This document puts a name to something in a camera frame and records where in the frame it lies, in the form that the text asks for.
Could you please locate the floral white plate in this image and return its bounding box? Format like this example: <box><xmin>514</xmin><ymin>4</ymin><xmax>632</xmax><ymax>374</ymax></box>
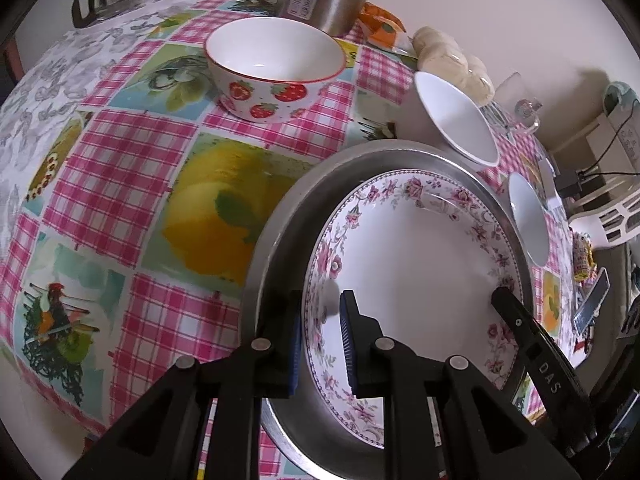
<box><xmin>302</xmin><ymin>169</ymin><xmax>532</xmax><ymax>448</ymax></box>

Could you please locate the small white bowl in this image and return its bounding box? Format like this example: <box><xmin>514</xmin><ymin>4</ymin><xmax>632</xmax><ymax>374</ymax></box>
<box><xmin>506</xmin><ymin>172</ymin><xmax>550</xmax><ymax>266</ymax></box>

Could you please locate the round metal tray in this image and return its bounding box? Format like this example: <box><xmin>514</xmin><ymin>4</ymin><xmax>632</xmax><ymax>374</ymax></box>
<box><xmin>241</xmin><ymin>140</ymin><xmax>535</xmax><ymax>479</ymax></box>

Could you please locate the large white bowl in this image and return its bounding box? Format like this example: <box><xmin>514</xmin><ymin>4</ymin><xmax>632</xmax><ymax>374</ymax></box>
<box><xmin>395</xmin><ymin>72</ymin><xmax>500</xmax><ymax>171</ymax></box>

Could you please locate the strawberry pattern bowl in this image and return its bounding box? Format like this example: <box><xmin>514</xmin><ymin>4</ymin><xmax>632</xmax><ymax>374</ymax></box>
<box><xmin>204</xmin><ymin>16</ymin><xmax>346</xmax><ymax>124</ymax></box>

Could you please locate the smartphone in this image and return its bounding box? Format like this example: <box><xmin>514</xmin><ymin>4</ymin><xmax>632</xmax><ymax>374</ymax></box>
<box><xmin>573</xmin><ymin>268</ymin><xmax>611</xmax><ymax>336</ymax></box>

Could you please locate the colourful candy pack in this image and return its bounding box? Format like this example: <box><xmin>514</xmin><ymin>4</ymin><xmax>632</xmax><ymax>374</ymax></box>
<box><xmin>573</xmin><ymin>232</ymin><xmax>593</xmax><ymax>283</ymax></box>

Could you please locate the white plastic chair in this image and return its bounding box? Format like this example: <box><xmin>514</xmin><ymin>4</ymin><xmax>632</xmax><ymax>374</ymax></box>
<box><xmin>566</xmin><ymin>109</ymin><xmax>640</xmax><ymax>246</ymax></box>

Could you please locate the black power adapter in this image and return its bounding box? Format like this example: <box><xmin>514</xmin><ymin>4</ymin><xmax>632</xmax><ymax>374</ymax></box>
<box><xmin>554</xmin><ymin>170</ymin><xmax>586</xmax><ymax>200</ymax></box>

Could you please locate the clear glass mug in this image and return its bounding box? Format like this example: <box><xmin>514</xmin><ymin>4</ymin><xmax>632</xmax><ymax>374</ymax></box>
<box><xmin>494</xmin><ymin>72</ymin><xmax>542</xmax><ymax>133</ymax></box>

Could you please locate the wrapped white buns pack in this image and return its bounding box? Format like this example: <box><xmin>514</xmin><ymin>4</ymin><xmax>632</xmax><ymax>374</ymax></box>
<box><xmin>412</xmin><ymin>26</ymin><xmax>495</xmax><ymax>107</ymax></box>

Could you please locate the grey floral tablecloth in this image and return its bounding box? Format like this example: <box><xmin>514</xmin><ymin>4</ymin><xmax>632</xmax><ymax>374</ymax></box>
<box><xmin>1</xmin><ymin>0</ymin><xmax>200</xmax><ymax>238</ymax></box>

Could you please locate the orange snack packet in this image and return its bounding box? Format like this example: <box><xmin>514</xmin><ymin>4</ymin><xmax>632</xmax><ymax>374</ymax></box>
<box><xmin>357</xmin><ymin>2</ymin><xmax>406</xmax><ymax>51</ymax></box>

